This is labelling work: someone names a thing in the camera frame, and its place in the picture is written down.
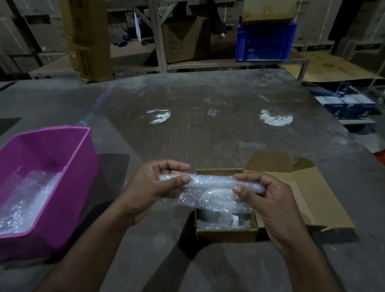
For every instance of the person's left hand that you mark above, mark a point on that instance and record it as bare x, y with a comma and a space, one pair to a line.
142, 194

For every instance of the person's right hand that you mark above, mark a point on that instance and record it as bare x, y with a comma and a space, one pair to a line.
278, 216

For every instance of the small brown cardboard box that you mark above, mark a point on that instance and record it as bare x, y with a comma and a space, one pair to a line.
321, 200

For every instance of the bubble items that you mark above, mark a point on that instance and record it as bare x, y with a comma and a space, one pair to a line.
222, 219

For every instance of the clear bubble wrap sheet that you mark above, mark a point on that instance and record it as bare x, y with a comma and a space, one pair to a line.
212, 188

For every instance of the pile of bubble wrap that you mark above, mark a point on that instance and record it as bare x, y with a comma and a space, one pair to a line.
19, 204

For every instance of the person's left forearm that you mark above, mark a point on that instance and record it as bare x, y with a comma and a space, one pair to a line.
78, 263

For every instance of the dark blue product box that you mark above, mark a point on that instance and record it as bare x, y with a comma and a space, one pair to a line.
336, 88

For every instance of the flattened printed cardboard sheet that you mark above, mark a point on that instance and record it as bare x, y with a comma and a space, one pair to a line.
333, 68

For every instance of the tall narrow cardboard carton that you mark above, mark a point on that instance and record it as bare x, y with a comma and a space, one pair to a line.
85, 21

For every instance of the flat cardboard sheet with tape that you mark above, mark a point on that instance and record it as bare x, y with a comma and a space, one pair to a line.
269, 4

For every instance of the pink plastic bin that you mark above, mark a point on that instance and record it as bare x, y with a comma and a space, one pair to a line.
69, 189

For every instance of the small dark object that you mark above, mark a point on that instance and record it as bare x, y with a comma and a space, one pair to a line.
121, 39

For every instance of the open brown carton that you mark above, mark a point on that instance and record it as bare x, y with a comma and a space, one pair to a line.
185, 41

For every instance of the white paper sheet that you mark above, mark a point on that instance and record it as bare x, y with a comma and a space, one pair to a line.
137, 27

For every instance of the grey metal storage rack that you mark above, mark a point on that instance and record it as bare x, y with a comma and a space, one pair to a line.
156, 25

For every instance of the blue plastic crate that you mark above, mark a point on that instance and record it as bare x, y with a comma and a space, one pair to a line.
265, 41

